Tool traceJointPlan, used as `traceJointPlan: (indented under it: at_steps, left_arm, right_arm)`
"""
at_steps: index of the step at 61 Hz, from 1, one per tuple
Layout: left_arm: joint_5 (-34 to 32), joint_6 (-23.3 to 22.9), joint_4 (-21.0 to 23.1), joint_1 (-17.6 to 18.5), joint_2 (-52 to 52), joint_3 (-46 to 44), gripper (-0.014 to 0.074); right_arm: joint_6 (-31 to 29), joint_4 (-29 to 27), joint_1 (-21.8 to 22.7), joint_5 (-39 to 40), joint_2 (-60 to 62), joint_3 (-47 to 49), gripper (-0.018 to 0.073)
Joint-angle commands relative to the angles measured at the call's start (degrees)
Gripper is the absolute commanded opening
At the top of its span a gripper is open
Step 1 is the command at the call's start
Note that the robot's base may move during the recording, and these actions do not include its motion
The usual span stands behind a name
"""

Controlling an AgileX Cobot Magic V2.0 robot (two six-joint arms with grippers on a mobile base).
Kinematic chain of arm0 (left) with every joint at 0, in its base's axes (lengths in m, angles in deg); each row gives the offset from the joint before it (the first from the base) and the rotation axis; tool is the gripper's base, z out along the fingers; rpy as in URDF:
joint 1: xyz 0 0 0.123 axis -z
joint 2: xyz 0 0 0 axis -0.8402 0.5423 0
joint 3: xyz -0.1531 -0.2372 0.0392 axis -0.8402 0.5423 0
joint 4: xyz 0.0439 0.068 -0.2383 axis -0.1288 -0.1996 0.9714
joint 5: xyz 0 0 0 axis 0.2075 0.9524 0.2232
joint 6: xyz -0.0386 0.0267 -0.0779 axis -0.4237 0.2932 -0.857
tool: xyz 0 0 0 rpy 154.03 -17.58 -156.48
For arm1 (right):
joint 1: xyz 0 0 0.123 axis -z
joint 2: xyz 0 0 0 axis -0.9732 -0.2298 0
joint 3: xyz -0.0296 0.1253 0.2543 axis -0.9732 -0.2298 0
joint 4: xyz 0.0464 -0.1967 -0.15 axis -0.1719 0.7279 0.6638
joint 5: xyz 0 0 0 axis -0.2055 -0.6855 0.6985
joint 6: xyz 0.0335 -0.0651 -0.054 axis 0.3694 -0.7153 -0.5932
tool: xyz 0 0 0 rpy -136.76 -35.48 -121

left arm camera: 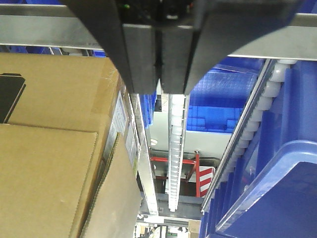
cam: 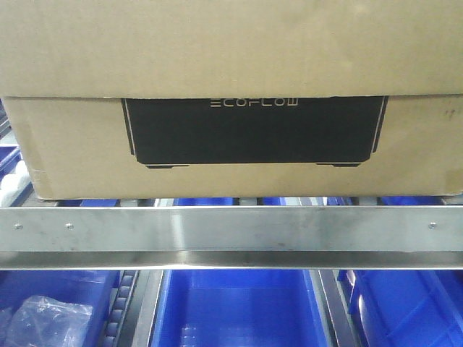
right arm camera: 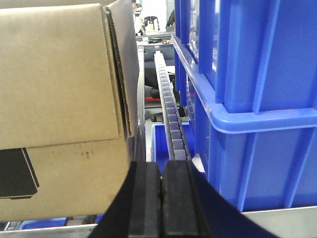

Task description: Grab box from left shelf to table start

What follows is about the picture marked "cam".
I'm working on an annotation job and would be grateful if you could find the blue bin lower centre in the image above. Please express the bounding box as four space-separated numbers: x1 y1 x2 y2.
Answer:
151 269 328 346

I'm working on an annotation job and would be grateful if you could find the blue bin upper left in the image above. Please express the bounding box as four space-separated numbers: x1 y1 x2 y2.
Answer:
0 145 23 179

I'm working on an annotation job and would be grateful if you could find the blue bin lower right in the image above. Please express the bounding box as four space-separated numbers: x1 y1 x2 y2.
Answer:
337 270 462 346

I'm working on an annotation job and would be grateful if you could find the blue bin lower left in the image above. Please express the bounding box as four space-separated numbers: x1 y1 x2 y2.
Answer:
1 270 119 346

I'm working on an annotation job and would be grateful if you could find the grey roller track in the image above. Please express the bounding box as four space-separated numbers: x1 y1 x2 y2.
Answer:
101 270 139 347

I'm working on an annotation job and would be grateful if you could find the steel shelf front rail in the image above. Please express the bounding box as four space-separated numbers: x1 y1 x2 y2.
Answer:
1 206 462 270

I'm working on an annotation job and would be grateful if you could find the brown EcoFlow cardboard box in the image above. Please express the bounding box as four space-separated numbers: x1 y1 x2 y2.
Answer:
1 1 462 200

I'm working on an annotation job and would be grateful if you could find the clear plastic bag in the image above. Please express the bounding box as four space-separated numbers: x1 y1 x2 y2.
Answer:
1 295 93 346

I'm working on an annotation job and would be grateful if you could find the blue bin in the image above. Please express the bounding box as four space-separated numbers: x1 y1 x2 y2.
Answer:
1 270 119 346
151 269 328 346
0 145 23 179
337 270 462 346

